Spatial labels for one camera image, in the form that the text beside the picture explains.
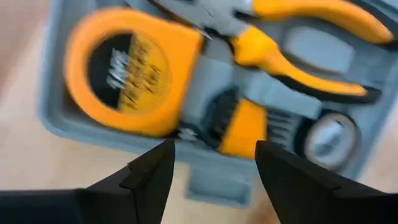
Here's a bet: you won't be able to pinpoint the small black tape roll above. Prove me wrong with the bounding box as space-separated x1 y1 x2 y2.
294 109 363 172

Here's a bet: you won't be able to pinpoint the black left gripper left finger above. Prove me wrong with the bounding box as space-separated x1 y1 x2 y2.
0 139 176 224

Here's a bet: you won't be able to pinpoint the yellow handled pliers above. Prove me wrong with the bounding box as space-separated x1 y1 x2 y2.
149 0 396 104

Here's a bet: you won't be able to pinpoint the yellow tape measure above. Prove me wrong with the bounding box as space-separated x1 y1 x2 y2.
63 7 205 138

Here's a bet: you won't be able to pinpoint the grey plastic tool case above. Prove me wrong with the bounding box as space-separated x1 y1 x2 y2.
37 0 398 208

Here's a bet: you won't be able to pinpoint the yellow black bit holder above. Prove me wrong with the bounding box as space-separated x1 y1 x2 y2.
206 88 270 160

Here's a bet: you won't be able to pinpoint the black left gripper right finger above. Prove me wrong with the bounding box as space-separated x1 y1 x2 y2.
254 139 398 224

